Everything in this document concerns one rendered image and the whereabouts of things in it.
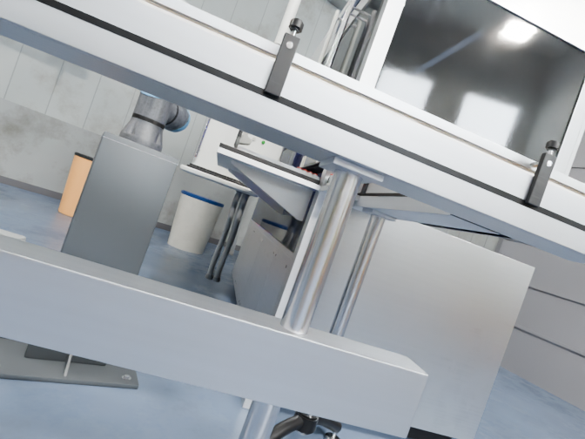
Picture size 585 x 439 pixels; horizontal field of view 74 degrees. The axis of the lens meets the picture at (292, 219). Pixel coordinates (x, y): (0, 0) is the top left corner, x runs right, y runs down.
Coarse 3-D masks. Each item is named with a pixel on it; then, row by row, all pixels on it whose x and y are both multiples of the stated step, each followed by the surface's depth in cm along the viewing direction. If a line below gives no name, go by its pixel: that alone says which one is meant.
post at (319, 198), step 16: (384, 0) 149; (400, 0) 144; (384, 16) 144; (384, 32) 144; (368, 48) 147; (384, 48) 145; (368, 64) 144; (368, 80) 144; (320, 192) 144; (320, 208) 144; (304, 224) 149; (304, 240) 144; (288, 272) 147; (288, 288) 144
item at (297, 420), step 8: (296, 416) 124; (304, 416) 125; (312, 416) 126; (280, 424) 119; (288, 424) 120; (296, 424) 122; (304, 424) 124; (312, 424) 124; (320, 424) 132; (328, 424) 135; (336, 424) 140; (272, 432) 116; (280, 432) 117; (288, 432) 119; (304, 432) 124; (312, 432) 125; (328, 432) 146; (336, 432) 142
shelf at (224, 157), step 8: (224, 152) 138; (232, 152) 138; (224, 160) 162; (240, 160) 139; (248, 160) 139; (232, 168) 188; (256, 168) 146; (264, 168) 141; (272, 168) 141; (280, 176) 143; (288, 176) 142; (296, 184) 152; (304, 184) 144; (312, 184) 144
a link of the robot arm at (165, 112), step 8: (144, 96) 135; (152, 96) 134; (136, 104) 137; (144, 104) 134; (152, 104) 135; (160, 104) 136; (168, 104) 138; (136, 112) 135; (144, 112) 134; (152, 112) 135; (160, 112) 137; (168, 112) 140; (176, 112) 145; (160, 120) 137; (168, 120) 144
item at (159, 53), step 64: (0, 0) 49; (64, 0) 51; (128, 0) 52; (128, 64) 53; (192, 64) 54; (256, 64) 56; (320, 64) 60; (256, 128) 62; (320, 128) 58; (384, 128) 60; (448, 128) 65; (448, 192) 63; (512, 192) 65; (576, 256) 74
